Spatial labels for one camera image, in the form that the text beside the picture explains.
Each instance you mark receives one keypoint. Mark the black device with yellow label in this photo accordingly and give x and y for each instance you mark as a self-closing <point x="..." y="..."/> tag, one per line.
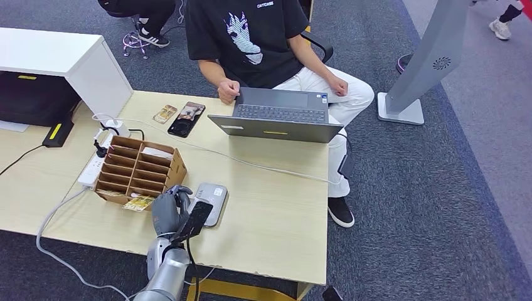
<point x="56" y="135"/>

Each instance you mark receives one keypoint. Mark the white card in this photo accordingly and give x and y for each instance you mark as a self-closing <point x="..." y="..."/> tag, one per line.
<point x="157" y="152"/>

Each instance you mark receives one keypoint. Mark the black office chair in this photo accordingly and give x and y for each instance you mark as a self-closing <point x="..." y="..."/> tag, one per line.
<point x="322" y="43"/>

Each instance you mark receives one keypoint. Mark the yellow printed key card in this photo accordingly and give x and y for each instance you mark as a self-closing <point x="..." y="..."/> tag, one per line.
<point x="138" y="203"/>

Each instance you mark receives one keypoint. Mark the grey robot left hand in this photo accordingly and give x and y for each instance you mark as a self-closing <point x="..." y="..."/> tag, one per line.
<point x="166" y="212"/>

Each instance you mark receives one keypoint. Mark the grey card reader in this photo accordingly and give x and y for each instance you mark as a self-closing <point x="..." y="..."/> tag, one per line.
<point x="218" y="199"/>

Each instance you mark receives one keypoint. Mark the person's right forearm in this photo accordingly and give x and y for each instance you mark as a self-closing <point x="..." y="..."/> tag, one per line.
<point x="212" y="72"/>

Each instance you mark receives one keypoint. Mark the person's right hand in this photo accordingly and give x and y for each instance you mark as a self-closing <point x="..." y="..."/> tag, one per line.
<point x="228" y="91"/>

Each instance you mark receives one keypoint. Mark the grey laptop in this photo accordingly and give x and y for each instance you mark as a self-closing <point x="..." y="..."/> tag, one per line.
<point x="274" y="128"/>

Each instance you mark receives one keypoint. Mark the dark round floor base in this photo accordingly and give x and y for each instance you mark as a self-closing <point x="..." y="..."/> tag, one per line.
<point x="402" y="63"/>

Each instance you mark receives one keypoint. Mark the person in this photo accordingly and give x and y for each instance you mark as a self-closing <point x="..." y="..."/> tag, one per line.
<point x="154" y="12"/>
<point x="249" y="45"/>
<point x="501" y="29"/>

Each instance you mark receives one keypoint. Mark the person's left forearm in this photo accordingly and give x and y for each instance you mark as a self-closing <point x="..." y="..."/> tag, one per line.
<point x="311" y="58"/>

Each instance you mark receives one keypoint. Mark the person's left hand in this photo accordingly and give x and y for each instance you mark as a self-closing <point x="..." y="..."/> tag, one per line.
<point x="338" y="86"/>

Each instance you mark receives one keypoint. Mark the black smartphone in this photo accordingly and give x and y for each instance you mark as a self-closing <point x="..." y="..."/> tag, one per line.
<point x="186" y="120"/>

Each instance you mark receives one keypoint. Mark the purple chair base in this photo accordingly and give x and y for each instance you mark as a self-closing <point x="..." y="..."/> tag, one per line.
<point x="133" y="43"/>

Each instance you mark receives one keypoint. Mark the white cabinet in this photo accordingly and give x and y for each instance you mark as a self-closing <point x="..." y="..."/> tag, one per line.
<point x="54" y="52"/>

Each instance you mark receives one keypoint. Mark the yellow table frame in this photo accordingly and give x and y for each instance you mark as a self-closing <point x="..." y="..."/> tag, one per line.
<point x="232" y="291"/>

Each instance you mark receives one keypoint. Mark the black laptop power adapter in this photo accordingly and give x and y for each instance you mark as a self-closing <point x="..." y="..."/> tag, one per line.
<point x="345" y="167"/>

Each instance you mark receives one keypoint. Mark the brown slotted card organizer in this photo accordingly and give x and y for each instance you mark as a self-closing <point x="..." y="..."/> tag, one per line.
<point x="174" y="168"/>

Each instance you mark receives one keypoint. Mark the white power strip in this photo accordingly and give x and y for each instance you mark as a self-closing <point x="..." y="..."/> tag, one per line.
<point x="91" y="172"/>

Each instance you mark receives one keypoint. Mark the small black object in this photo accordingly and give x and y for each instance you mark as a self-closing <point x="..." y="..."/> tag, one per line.
<point x="331" y="294"/>

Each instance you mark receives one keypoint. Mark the white charger plug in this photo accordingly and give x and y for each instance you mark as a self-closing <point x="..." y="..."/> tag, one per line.
<point x="116" y="126"/>

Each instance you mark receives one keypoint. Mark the grey kiosk stand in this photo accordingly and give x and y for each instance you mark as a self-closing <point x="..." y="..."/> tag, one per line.
<point x="428" y="54"/>

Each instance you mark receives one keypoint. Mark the white paper sheet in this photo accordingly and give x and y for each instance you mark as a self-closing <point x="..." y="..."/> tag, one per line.
<point x="12" y="126"/>

